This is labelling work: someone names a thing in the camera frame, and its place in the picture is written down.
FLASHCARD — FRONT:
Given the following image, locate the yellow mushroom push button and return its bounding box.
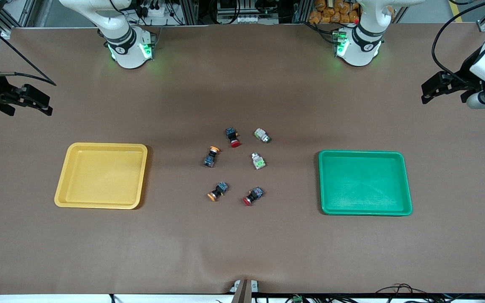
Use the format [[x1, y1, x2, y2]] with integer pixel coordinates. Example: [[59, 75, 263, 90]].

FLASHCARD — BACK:
[[207, 181, 229, 202], [203, 146, 220, 168]]

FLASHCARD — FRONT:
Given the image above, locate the yellow plastic tray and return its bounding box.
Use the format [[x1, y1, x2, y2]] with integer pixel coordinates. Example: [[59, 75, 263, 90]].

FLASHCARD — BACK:
[[54, 142, 148, 210]]

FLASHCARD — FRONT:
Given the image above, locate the green plastic tray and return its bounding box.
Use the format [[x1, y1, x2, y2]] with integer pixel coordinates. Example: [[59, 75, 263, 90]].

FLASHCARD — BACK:
[[318, 150, 413, 216]]

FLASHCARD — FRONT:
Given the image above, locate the orange packaged goods pile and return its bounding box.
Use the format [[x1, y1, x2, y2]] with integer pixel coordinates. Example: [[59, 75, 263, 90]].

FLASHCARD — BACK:
[[309, 0, 361, 24]]

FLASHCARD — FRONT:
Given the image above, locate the small white power strip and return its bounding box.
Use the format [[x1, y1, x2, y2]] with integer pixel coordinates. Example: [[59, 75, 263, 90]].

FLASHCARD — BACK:
[[141, 4, 171, 17]]

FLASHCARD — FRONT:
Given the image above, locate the red mushroom push button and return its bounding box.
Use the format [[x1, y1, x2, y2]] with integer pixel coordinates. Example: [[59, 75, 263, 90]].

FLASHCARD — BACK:
[[225, 127, 242, 148], [242, 187, 265, 207]]

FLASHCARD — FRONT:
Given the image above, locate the long white power strip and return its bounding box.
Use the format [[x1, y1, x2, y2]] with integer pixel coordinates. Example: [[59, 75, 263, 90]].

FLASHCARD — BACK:
[[216, 13, 280, 24]]

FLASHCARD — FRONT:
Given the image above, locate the brown table mat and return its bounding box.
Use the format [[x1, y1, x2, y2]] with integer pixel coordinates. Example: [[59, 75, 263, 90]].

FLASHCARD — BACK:
[[0, 23, 485, 295]]

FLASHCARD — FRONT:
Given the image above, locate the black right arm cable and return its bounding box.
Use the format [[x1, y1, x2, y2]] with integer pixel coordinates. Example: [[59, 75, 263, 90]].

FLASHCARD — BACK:
[[0, 17, 56, 86]]

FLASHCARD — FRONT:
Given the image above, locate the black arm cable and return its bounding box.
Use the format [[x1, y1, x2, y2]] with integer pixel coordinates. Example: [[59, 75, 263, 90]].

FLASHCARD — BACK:
[[0, 17, 56, 86], [431, 0, 485, 85]]

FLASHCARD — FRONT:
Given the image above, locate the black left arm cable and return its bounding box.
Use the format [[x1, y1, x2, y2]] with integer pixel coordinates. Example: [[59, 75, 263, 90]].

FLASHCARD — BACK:
[[431, 0, 485, 85]]

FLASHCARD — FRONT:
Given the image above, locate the black cable bundle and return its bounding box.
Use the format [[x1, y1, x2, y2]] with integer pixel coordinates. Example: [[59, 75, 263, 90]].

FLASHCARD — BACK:
[[373, 283, 485, 303]]

